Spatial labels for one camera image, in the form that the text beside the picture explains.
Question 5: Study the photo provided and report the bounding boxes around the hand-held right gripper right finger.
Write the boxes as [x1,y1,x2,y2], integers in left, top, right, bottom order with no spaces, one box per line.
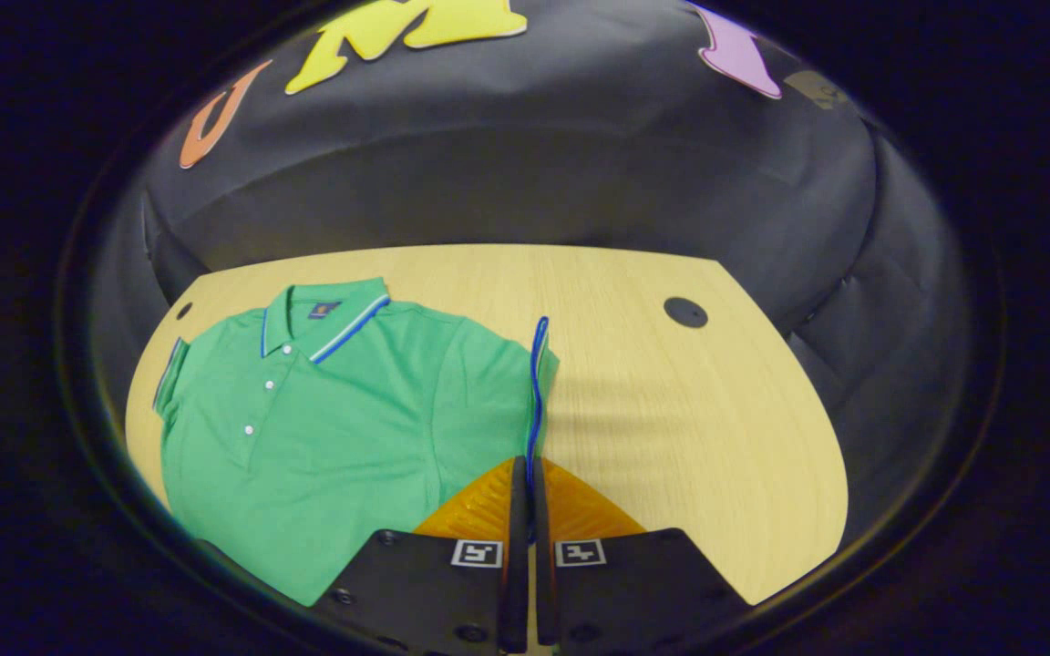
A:
[534,458,753,656]

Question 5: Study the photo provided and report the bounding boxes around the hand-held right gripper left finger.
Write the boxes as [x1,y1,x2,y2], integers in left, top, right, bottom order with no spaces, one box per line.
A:
[314,456,529,656]

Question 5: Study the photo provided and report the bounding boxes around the green polo T-shirt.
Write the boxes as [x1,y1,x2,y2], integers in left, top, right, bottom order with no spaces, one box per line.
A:
[153,278,561,608]

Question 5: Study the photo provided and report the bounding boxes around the black backdrop cloth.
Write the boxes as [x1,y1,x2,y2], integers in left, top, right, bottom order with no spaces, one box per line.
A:
[87,0,973,548]

